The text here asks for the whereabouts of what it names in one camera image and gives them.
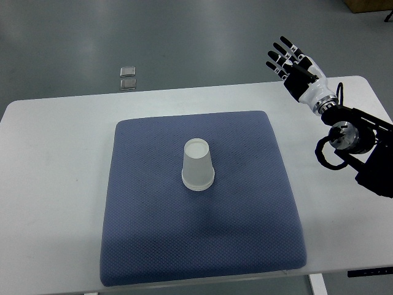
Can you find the black tripod leg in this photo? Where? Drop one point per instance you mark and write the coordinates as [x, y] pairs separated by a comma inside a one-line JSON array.
[[388, 17]]

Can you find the white paper cup on cushion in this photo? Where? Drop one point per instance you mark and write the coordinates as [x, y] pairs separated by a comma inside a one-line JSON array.
[[198, 187]]

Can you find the upper metal floor plate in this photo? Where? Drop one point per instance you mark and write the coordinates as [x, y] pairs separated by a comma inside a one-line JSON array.
[[127, 71]]

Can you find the brown cardboard box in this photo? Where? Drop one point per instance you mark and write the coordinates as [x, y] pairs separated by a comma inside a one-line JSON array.
[[361, 6]]

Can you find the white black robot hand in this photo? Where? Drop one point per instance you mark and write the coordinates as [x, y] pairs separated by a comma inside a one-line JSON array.
[[302, 77]]

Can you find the blue textured cushion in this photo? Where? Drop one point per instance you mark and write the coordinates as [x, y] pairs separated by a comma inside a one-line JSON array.
[[155, 229]]

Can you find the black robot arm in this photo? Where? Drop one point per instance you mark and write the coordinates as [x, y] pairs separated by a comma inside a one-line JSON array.
[[356, 138]]

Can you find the white table leg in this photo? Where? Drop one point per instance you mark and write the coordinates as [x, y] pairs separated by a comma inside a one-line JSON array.
[[317, 284]]

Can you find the black desk control panel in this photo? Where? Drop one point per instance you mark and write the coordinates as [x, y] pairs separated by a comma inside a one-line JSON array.
[[370, 272]]

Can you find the white paper cup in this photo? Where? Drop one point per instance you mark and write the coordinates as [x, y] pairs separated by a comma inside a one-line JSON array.
[[197, 164], [198, 187]]

